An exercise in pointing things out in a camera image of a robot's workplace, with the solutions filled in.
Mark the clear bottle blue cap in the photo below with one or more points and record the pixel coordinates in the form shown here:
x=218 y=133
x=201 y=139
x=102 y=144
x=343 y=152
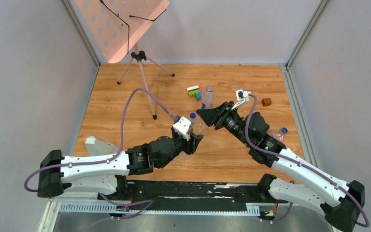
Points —
x=279 y=134

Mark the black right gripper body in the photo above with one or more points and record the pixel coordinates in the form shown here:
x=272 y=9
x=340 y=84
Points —
x=227 y=117

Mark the brown small block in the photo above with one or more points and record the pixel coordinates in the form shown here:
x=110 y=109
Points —
x=266 y=102

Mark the clear bottle white cap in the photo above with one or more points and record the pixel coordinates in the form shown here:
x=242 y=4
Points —
x=199 y=127

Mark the clear Pepsi bottle blue label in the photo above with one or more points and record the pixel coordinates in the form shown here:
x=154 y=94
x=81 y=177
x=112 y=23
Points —
x=207 y=98

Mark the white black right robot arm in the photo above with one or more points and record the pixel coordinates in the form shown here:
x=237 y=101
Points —
x=339 y=202

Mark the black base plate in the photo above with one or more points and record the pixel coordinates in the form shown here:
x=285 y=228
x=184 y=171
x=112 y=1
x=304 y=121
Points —
x=192 y=196

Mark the white carton with cap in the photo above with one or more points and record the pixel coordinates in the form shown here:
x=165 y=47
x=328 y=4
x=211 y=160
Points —
x=98 y=147

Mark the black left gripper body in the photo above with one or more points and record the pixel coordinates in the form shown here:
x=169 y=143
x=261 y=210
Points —
x=191 y=142

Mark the pink music stand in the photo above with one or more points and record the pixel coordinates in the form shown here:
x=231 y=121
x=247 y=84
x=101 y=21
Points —
x=118 y=25

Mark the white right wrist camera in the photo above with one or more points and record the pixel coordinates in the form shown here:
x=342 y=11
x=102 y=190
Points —
x=243 y=96

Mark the coloured toy brick stack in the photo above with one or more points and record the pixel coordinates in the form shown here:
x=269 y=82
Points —
x=194 y=92

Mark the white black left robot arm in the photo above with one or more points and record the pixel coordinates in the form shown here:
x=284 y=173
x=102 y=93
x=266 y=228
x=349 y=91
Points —
x=99 y=174

